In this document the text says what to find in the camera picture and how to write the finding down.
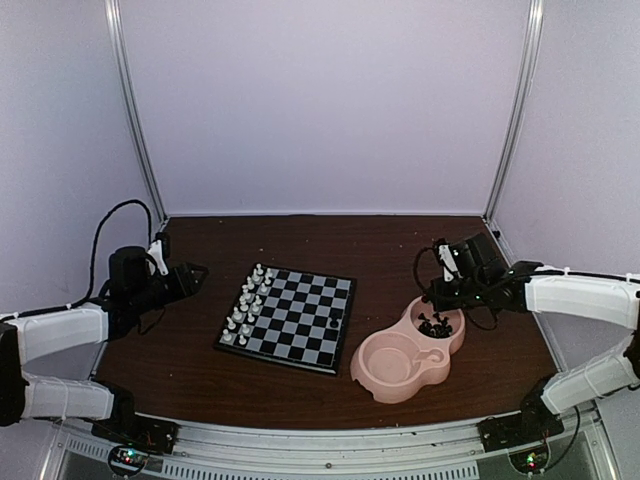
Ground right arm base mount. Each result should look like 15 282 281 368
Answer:
476 413 565 453

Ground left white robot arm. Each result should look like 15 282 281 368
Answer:
1 242 209 444

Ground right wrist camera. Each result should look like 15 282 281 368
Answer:
434 238 461 282

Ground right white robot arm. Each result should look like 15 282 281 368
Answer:
420 233 639 442

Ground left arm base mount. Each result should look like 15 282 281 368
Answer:
89 415 179 455

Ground black and white chessboard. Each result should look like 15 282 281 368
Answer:
214 263 356 376

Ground pile of black chess pieces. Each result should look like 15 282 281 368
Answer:
418 312 453 339

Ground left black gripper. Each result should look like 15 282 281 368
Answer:
130 262 209 314

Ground aluminium frame post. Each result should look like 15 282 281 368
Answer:
104 0 169 229
483 0 545 223

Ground right aluminium frame post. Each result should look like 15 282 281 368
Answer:
483 0 545 223

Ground pink double pet bowl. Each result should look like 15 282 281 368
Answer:
350 297 466 404

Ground left aluminium frame post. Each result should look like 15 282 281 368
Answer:
104 0 169 229

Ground front aluminium rail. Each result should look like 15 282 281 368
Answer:
49 399 609 480

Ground left black cable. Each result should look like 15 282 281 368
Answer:
64 199 154 314

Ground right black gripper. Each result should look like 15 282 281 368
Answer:
427 277 487 313

